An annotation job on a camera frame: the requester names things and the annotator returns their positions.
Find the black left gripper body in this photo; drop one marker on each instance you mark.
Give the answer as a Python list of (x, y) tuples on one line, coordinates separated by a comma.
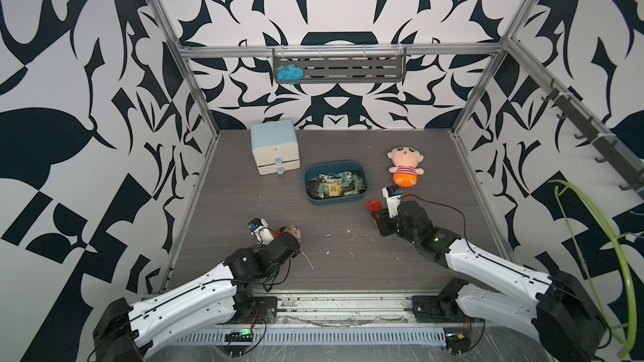
[(271, 275)]

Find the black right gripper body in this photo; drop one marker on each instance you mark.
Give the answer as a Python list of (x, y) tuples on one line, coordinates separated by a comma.
[(392, 225)]

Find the floral beige label tea bag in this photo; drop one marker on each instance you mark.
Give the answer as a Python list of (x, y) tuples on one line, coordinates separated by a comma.
[(294, 231)]

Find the red long tea sachet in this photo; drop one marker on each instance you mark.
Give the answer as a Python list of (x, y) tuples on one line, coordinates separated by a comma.
[(374, 205)]

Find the green label tea bag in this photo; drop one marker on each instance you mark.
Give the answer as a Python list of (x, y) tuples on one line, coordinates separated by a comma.
[(352, 183)]

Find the yellow label landscape tea bag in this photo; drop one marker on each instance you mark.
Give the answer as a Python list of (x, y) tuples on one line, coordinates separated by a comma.
[(332, 188)]

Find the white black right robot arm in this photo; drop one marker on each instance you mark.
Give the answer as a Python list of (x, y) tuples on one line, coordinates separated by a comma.
[(555, 310)]

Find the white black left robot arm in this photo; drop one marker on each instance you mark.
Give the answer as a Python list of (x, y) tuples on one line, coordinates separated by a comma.
[(134, 331)]

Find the teal plastic storage box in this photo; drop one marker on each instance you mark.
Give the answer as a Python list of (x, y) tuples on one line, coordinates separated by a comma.
[(319, 173)]

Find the plush doll orange pants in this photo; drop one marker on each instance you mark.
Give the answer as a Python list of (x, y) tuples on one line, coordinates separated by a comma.
[(405, 168)]

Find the small blue cream drawer cabinet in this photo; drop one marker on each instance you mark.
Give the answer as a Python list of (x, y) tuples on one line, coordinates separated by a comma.
[(275, 147)]

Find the blue crumpled item on shelf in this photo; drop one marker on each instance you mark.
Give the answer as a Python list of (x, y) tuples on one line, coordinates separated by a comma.
[(289, 74)]

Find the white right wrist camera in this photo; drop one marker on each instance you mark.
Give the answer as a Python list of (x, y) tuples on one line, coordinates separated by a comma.
[(393, 196)]

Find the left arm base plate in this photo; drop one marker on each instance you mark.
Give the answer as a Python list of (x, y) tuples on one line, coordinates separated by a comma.
[(256, 309)]

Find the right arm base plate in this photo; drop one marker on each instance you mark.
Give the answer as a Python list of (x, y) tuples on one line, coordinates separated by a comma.
[(436, 309)]

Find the grey perforated wall shelf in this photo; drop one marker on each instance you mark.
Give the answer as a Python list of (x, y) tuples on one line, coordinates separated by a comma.
[(327, 66)]

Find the black wall hook rail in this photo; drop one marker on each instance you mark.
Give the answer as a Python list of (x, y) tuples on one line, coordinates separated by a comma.
[(591, 130)]

